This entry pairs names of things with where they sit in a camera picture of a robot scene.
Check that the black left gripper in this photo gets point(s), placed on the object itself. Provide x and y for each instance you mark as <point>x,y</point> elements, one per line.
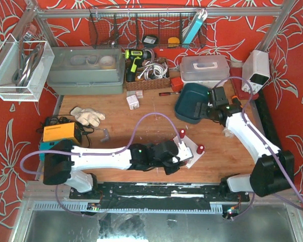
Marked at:
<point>173,161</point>

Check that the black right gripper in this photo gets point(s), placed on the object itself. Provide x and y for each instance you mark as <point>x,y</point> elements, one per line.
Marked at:
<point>200,111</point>

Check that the red large spring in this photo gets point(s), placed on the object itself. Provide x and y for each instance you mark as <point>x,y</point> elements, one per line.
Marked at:
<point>182,133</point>

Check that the teal plastic tray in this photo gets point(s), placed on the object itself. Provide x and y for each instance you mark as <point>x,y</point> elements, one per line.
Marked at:
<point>187,107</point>

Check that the grey metal bracket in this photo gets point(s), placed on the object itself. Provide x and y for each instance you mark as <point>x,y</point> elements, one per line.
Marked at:
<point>106,136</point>

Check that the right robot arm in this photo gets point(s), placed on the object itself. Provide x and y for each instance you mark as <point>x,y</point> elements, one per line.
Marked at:
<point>273,170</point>

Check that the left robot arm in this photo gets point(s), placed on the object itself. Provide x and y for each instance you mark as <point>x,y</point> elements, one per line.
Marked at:
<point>66,163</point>

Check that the orange black screwdriver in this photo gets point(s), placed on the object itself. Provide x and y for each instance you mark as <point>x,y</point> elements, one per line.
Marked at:
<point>236,101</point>

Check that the white clear toolbox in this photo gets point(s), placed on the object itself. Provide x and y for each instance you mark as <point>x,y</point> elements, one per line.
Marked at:
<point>207,70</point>

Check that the red small box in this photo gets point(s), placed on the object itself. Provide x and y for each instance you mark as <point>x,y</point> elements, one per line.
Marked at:
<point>176,84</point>

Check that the white power supply unit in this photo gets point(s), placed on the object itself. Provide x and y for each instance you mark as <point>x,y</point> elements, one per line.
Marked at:
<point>256,70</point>

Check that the white power adapter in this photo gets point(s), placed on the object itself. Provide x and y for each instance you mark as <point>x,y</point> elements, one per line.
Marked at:
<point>133,102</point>

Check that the brown wicker basket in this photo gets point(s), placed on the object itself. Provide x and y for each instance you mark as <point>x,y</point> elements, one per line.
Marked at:
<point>148,84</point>

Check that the yellow tape measure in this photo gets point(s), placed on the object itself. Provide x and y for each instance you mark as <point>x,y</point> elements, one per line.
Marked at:
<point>173,42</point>

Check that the white work glove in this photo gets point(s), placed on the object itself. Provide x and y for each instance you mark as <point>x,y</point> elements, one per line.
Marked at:
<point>87,116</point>

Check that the yellow box device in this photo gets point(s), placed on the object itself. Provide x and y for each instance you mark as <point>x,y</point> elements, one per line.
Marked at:
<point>68,131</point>

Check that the blue white board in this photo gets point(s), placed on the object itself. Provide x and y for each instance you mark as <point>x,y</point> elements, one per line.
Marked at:
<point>189,32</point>

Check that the black round tape measure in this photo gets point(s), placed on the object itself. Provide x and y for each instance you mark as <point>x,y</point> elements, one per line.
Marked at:
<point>150,41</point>

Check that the grey plastic storage box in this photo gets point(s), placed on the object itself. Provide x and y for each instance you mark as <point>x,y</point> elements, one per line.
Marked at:
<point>83,70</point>

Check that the teal box device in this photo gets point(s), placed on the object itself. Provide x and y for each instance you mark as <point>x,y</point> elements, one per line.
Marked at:
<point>45,146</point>

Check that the white mesh hanging basket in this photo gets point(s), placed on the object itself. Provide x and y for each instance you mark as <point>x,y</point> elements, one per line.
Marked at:
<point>24,69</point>

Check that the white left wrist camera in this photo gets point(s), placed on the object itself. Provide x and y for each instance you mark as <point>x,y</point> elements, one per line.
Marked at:
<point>184,152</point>

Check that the white base plate with pegs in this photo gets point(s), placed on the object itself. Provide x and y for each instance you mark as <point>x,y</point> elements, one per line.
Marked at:
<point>193,146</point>

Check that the black cable duct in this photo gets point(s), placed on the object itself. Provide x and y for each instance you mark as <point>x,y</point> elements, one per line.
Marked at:
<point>266,120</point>

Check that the red handled small tool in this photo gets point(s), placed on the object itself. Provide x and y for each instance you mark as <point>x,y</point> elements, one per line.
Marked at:
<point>168,93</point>

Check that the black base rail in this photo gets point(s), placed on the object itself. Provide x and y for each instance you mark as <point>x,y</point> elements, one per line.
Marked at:
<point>159,196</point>

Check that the green cordless drill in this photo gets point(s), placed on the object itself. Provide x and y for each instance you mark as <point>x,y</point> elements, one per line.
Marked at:
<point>136,58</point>

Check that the aluminium frame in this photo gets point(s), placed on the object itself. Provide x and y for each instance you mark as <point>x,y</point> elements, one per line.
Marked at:
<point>13,17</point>

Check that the black wire wall basket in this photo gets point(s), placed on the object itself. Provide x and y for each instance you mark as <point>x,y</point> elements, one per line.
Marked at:
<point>125,25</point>

